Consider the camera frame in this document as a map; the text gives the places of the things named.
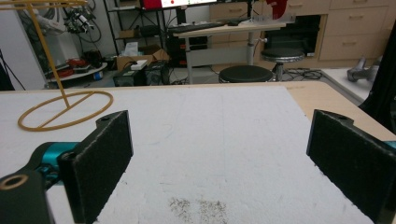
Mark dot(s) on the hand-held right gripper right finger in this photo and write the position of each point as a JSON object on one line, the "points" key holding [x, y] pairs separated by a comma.
{"points": [[348, 158]]}

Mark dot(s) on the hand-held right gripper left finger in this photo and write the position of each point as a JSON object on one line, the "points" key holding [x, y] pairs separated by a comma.
{"points": [[96, 161]]}

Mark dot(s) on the black curtain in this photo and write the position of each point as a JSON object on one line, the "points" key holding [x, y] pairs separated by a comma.
{"points": [[384, 84]]}

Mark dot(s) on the grey handheld tool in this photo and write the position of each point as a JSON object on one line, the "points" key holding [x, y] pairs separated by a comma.
{"points": [[362, 72]]}

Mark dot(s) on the white round low table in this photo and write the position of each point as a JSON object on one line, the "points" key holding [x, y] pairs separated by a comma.
{"points": [[81, 73]]}

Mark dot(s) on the black computer case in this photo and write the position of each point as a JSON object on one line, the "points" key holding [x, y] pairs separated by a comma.
{"points": [[146, 76]]}

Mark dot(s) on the cardboard box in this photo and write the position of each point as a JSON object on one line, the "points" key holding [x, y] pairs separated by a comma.
{"points": [[137, 57]]}

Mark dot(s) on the white table mat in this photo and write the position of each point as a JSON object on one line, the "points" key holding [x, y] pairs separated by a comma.
{"points": [[211, 130]]}

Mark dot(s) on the black round stool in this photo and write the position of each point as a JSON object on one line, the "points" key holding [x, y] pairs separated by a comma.
{"points": [[246, 73], [281, 54]]}

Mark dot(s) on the black tripod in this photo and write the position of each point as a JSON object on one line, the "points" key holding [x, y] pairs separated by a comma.
{"points": [[6, 74]]}

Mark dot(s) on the light wood drawer cabinet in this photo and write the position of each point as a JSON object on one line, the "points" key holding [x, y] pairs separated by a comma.
{"points": [[355, 31]]}

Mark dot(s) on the white robot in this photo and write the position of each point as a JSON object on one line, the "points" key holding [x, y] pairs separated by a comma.
{"points": [[59, 34]]}

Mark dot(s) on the black metal shelf rack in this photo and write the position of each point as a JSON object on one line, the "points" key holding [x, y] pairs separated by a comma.
{"points": [[137, 18]]}

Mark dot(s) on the black keyboard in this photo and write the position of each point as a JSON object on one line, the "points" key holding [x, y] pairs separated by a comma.
{"points": [[194, 27]]}

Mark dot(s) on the red object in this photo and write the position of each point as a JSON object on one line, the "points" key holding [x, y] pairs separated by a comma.
{"points": [[277, 7]]}

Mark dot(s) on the light wood desk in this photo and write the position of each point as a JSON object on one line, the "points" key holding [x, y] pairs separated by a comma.
{"points": [[224, 30]]}

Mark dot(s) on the computer monitor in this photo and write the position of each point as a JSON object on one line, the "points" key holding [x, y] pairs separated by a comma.
{"points": [[186, 2]]}

